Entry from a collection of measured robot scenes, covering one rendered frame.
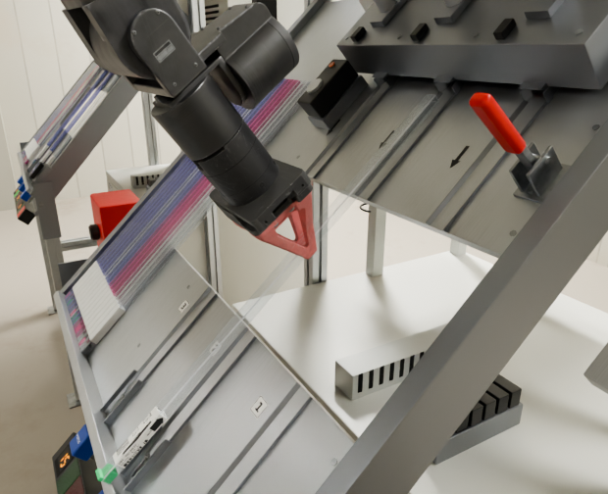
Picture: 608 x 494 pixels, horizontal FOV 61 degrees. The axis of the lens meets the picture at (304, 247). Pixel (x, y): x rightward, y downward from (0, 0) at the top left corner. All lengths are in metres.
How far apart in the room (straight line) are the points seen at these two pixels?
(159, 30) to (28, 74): 4.00
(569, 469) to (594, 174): 0.46
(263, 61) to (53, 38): 3.97
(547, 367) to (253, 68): 0.73
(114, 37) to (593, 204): 0.36
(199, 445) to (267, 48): 0.36
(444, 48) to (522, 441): 0.52
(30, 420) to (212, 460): 1.49
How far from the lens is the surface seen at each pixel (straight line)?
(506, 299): 0.40
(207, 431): 0.52
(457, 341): 0.38
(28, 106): 4.40
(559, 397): 0.91
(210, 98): 0.43
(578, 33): 0.47
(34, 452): 1.83
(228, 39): 0.44
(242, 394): 0.50
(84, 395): 0.69
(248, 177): 0.45
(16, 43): 4.38
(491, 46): 0.52
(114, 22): 0.39
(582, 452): 0.82
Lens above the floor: 1.12
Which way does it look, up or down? 21 degrees down
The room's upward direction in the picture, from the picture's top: straight up
